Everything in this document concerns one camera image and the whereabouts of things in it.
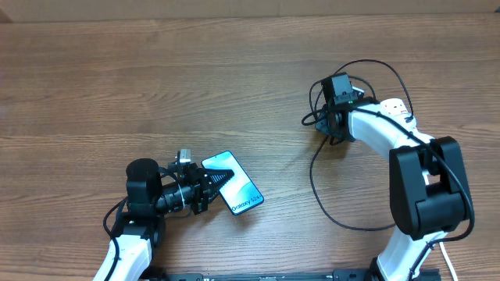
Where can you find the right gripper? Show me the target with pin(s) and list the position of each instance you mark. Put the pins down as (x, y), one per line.
(323, 128)

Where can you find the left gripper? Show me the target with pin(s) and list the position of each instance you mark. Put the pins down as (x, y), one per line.
(198, 179)

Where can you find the Samsung Galaxy smartphone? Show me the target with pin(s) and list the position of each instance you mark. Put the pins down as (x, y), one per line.
(239, 193)

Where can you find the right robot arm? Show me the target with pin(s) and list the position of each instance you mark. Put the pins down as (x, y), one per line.
(429, 194)

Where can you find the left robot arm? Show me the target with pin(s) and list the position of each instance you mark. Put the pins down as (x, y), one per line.
(136, 225)

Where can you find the white charger plug adapter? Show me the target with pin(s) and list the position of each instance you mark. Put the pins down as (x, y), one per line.
(409, 121)

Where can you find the white power strip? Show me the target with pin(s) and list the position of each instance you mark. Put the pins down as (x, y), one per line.
(394, 108)

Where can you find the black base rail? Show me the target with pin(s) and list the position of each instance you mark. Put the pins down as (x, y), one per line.
(273, 277)

